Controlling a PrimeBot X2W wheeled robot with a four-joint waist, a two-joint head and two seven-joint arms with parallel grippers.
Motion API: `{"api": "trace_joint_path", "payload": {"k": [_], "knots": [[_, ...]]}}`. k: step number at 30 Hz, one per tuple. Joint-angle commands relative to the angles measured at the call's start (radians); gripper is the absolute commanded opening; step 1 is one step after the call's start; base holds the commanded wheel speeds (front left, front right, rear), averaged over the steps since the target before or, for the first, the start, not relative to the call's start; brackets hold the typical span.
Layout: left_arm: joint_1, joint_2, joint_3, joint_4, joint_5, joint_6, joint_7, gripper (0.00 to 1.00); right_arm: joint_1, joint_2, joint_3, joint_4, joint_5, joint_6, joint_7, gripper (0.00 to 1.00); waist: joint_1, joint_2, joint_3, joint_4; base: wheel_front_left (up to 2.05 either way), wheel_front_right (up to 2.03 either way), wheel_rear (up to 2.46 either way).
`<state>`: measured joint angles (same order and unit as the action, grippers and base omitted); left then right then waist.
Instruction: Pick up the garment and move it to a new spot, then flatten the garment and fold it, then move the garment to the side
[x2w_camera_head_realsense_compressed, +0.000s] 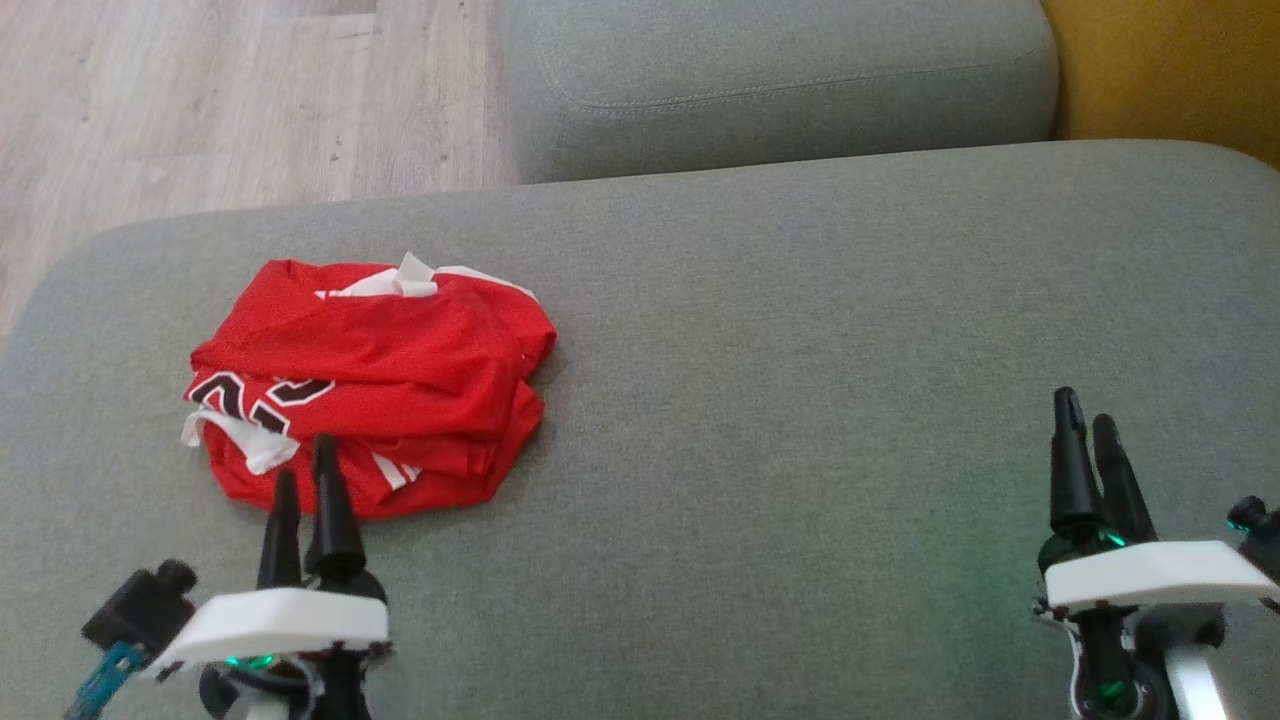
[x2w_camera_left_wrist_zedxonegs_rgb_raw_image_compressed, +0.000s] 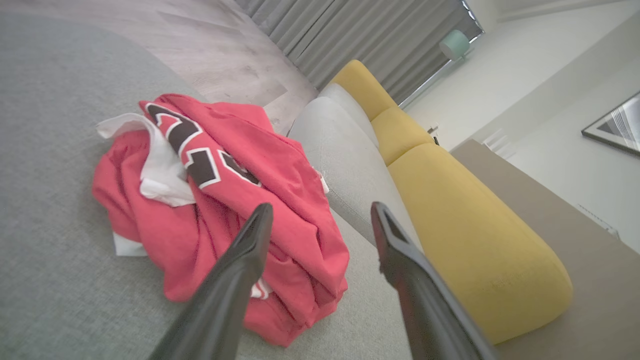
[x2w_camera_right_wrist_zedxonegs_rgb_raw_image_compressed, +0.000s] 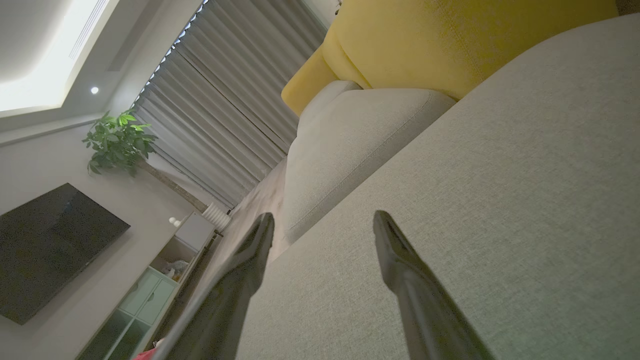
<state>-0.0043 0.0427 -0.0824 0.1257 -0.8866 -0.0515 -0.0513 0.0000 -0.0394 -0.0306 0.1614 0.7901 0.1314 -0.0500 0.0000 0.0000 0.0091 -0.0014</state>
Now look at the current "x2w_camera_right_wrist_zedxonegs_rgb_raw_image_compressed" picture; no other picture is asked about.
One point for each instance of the grey sofa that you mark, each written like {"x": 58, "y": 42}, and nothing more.
{"x": 500, "y": 200}

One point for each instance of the small grey sofa cushion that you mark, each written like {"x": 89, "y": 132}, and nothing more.
{"x": 350, "y": 150}

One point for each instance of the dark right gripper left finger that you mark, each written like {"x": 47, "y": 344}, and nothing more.
{"x": 235, "y": 300}

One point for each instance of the white ribbed plant pot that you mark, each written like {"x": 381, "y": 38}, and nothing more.
{"x": 217, "y": 216}

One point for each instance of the pale green TV cabinet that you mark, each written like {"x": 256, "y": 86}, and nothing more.
{"x": 145, "y": 300}

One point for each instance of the small white round ornament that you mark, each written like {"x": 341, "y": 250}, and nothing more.
{"x": 174, "y": 221}

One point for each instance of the slotted ceiling air vent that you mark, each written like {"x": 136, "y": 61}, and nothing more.
{"x": 87, "y": 27}

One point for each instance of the green leafy houseplant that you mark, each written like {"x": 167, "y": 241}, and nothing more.
{"x": 117, "y": 142}

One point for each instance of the black flat television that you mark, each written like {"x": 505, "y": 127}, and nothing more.
{"x": 55, "y": 250}

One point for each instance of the grey pleated curtain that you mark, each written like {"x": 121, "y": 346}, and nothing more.
{"x": 225, "y": 100}

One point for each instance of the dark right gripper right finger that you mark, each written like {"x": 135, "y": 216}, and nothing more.
{"x": 420, "y": 305}

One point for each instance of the yellow fabric cushion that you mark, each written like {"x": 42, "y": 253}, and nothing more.
{"x": 425, "y": 40}

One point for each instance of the small toy figure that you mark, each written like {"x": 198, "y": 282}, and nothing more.
{"x": 176, "y": 268}

